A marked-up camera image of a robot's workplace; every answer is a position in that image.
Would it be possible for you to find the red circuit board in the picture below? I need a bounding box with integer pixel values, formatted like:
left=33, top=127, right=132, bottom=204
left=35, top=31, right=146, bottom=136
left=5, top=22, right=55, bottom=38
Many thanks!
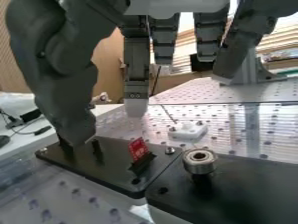
left=127, top=136, right=151, bottom=165

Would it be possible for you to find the black plate with bearings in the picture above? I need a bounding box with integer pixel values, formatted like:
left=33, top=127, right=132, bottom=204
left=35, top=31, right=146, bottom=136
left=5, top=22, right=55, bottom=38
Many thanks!
left=143, top=153, right=298, bottom=224

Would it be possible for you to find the steel bearing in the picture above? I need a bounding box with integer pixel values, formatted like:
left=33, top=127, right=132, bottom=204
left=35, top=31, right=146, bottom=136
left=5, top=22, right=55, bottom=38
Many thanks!
left=180, top=147, right=219, bottom=175

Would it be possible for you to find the black plate with stick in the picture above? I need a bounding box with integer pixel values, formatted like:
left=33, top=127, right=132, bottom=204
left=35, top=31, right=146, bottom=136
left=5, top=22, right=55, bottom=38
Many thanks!
left=34, top=134, right=184, bottom=200

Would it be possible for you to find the clear box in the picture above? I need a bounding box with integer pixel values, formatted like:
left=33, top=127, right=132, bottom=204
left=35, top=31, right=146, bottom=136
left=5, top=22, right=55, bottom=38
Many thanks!
left=0, top=75, right=298, bottom=224

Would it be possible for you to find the small white mounting block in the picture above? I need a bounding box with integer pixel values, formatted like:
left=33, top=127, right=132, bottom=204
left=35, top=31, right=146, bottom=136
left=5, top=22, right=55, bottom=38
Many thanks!
left=166, top=120, right=208, bottom=141

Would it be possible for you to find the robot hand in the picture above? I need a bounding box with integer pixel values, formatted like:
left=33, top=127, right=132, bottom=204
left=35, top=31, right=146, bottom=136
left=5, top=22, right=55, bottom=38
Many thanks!
left=3, top=0, right=298, bottom=148

